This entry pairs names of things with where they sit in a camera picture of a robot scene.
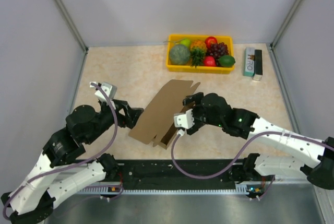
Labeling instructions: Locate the left aluminium frame post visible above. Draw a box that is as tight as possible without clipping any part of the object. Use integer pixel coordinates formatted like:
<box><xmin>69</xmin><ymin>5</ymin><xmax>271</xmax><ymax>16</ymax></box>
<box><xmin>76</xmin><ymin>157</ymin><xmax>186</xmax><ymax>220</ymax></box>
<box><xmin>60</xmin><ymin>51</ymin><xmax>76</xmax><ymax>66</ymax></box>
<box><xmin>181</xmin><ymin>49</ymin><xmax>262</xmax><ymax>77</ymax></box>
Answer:
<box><xmin>53</xmin><ymin>0</ymin><xmax>88</xmax><ymax>54</ymax></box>

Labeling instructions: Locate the brown cardboard box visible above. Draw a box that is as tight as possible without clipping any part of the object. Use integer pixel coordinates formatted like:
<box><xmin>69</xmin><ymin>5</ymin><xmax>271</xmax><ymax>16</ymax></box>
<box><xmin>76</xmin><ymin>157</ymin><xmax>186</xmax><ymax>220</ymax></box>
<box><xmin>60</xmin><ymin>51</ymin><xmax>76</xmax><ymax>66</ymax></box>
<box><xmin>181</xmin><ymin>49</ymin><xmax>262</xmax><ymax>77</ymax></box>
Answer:
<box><xmin>128</xmin><ymin>79</ymin><xmax>200</xmax><ymax>149</ymax></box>

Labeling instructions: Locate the red apple at front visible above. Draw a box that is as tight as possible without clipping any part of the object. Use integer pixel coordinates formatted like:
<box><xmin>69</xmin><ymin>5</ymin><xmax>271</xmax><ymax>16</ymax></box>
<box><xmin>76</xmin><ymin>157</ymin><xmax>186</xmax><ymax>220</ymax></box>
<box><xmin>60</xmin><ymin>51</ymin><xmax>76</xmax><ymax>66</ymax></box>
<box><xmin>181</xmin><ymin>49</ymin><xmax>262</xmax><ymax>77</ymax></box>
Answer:
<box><xmin>203</xmin><ymin>56</ymin><xmax>216</xmax><ymax>67</ymax></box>

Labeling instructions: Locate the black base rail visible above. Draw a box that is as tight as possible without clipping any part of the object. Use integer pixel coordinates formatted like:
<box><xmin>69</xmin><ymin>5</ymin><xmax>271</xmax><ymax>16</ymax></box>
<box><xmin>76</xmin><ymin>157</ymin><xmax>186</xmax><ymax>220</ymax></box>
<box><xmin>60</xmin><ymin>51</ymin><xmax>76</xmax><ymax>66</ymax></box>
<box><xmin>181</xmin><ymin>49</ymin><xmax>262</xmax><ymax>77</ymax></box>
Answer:
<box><xmin>44</xmin><ymin>159</ymin><xmax>326</xmax><ymax>196</ymax></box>

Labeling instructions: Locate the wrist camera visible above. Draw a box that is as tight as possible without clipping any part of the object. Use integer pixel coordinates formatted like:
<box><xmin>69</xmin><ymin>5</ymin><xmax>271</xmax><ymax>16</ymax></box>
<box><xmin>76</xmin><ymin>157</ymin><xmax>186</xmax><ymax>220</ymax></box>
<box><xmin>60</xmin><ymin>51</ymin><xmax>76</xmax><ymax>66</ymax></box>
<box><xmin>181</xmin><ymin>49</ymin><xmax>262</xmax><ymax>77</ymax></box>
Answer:
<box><xmin>173</xmin><ymin>109</ymin><xmax>195</xmax><ymax>136</ymax></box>
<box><xmin>89</xmin><ymin>81</ymin><xmax>117</xmax><ymax>102</ymax></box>

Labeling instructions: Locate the white and black carton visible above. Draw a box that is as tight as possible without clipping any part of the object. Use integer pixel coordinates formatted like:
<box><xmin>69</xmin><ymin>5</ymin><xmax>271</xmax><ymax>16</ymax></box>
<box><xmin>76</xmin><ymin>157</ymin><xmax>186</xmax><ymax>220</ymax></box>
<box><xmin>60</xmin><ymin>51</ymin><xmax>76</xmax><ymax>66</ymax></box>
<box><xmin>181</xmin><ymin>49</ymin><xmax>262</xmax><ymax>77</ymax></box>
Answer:
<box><xmin>242</xmin><ymin>47</ymin><xmax>263</xmax><ymax>81</ymax></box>

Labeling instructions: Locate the green netted melon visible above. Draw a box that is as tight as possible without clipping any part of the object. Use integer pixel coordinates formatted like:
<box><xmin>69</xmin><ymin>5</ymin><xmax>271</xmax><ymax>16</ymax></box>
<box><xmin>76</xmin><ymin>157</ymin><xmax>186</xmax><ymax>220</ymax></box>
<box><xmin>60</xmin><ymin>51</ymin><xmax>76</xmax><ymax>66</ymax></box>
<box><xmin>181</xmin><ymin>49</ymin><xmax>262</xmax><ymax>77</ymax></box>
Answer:
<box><xmin>169</xmin><ymin>44</ymin><xmax>190</xmax><ymax>65</ymax></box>

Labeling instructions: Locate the orange pineapple with leaves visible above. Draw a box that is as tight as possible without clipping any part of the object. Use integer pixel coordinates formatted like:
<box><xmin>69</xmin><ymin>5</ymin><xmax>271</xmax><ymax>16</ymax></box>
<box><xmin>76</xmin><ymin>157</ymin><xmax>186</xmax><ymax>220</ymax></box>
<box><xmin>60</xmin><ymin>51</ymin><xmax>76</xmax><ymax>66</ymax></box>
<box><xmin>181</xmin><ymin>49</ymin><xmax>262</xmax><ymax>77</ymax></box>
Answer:
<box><xmin>190</xmin><ymin>40</ymin><xmax>207</xmax><ymax>67</ymax></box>

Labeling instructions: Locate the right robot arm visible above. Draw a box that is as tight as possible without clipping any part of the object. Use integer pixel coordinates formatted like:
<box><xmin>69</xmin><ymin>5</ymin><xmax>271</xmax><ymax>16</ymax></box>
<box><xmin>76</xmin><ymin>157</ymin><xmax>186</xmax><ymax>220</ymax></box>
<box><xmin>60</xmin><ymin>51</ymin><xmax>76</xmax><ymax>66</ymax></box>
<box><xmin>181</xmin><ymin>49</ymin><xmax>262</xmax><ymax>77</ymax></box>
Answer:
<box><xmin>174</xmin><ymin>92</ymin><xmax>333</xmax><ymax>190</ymax></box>

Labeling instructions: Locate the aluminium frame post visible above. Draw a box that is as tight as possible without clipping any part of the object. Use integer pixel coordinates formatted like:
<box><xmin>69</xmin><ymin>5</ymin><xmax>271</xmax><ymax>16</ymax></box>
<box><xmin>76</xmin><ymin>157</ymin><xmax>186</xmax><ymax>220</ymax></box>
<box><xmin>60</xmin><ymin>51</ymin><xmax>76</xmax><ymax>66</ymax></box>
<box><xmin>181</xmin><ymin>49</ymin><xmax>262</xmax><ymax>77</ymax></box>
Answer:
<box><xmin>270</xmin><ymin>0</ymin><xmax>304</xmax><ymax>49</ymax></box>
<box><xmin>53</xmin><ymin>0</ymin><xmax>88</xmax><ymax>54</ymax></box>

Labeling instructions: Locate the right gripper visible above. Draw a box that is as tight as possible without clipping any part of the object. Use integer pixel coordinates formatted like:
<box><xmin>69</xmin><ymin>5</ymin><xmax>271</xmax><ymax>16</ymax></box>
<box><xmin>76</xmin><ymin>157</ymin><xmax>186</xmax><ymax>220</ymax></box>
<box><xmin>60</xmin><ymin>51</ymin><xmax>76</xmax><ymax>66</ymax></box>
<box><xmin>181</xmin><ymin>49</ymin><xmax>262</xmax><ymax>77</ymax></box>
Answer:
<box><xmin>182</xmin><ymin>93</ymin><xmax>224</xmax><ymax>135</ymax></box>

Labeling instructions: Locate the red apple at back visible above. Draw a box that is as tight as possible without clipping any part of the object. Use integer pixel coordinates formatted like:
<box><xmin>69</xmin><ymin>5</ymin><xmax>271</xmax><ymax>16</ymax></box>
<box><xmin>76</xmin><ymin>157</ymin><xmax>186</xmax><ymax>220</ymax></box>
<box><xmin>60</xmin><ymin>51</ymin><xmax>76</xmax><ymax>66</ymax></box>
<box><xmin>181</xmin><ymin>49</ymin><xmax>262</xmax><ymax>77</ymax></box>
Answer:
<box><xmin>205</xmin><ymin>36</ymin><xmax>218</xmax><ymax>49</ymax></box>

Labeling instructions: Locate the yellow plastic fruit bin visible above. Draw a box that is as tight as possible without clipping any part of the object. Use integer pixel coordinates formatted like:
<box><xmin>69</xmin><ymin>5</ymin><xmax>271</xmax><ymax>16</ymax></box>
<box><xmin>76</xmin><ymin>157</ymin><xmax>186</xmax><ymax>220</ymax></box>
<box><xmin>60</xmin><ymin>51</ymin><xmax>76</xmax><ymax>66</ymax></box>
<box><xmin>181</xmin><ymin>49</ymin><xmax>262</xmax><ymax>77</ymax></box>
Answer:
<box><xmin>165</xmin><ymin>34</ymin><xmax>235</xmax><ymax>74</ymax></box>

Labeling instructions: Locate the light green apple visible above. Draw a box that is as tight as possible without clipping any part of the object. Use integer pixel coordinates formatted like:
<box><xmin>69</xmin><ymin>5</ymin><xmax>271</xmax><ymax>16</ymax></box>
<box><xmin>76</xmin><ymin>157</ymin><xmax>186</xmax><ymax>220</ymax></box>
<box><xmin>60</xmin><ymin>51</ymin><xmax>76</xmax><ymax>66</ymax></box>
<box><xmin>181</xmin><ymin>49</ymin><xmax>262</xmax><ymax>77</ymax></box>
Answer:
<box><xmin>179</xmin><ymin>38</ymin><xmax>192</xmax><ymax>48</ymax></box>

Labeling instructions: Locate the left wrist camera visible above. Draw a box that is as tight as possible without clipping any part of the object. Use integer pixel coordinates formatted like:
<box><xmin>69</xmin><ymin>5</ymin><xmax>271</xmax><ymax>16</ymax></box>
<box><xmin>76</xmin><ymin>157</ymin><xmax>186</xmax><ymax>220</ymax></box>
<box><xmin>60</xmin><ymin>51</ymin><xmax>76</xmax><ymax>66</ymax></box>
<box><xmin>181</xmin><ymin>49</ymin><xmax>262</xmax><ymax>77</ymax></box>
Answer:
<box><xmin>89</xmin><ymin>81</ymin><xmax>117</xmax><ymax>102</ymax></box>

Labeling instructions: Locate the right aluminium frame post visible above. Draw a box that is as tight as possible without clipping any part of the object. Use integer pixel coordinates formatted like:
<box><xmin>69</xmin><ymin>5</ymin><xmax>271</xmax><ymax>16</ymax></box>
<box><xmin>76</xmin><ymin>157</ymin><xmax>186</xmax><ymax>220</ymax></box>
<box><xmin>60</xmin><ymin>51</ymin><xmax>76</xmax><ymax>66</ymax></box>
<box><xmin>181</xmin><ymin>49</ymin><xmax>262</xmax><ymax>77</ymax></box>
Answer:
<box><xmin>270</xmin><ymin>0</ymin><xmax>304</xmax><ymax>49</ymax></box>

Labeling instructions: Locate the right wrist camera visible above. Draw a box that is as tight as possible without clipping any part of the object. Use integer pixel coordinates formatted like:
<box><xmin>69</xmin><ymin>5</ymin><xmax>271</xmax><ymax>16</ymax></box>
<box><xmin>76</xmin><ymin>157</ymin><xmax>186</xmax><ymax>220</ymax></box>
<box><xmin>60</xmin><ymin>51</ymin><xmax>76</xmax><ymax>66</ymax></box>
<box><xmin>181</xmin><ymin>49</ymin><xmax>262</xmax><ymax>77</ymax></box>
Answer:
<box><xmin>173</xmin><ymin>109</ymin><xmax>195</xmax><ymax>136</ymax></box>

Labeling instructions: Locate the dark green lime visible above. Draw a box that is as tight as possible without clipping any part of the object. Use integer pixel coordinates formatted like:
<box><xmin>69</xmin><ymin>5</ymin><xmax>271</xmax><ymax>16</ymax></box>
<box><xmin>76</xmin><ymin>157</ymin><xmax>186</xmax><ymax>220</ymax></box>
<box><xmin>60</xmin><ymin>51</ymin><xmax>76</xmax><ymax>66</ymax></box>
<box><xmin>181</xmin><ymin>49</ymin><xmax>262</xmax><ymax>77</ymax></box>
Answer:
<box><xmin>218</xmin><ymin>55</ymin><xmax>235</xmax><ymax>67</ymax></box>

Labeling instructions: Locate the dark purple grape bunch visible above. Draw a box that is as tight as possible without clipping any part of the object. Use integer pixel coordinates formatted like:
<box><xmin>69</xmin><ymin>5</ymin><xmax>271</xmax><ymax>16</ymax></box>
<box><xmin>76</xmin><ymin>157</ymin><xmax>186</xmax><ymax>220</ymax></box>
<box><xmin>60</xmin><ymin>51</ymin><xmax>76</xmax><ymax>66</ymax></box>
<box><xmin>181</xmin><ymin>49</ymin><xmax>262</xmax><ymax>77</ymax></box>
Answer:
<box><xmin>207</xmin><ymin>43</ymin><xmax>229</xmax><ymax>60</ymax></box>

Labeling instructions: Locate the red apple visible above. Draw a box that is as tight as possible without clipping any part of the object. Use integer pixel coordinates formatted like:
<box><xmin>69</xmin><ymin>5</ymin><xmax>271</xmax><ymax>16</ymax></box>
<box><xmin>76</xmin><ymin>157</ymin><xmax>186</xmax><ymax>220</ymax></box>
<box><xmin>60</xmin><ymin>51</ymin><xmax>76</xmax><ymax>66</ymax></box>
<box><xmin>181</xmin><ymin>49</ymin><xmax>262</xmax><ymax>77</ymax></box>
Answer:
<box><xmin>205</xmin><ymin>36</ymin><xmax>218</xmax><ymax>49</ymax></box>
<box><xmin>203</xmin><ymin>56</ymin><xmax>216</xmax><ymax>67</ymax></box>

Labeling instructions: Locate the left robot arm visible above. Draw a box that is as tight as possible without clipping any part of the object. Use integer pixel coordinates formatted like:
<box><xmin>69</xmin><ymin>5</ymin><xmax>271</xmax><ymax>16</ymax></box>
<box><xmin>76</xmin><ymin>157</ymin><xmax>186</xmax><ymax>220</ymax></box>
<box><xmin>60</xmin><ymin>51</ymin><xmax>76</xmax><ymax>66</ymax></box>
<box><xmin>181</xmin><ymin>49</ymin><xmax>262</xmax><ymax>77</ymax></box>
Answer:
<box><xmin>1</xmin><ymin>100</ymin><xmax>144</xmax><ymax>223</ymax></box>

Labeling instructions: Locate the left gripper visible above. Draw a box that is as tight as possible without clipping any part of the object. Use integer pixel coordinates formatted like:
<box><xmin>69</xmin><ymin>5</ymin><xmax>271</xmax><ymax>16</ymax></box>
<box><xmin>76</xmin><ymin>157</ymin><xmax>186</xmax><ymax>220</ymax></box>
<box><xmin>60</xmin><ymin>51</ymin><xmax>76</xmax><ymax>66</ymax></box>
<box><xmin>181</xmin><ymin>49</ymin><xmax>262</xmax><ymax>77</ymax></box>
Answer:
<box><xmin>85</xmin><ymin>99</ymin><xmax>144</xmax><ymax>144</ymax></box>

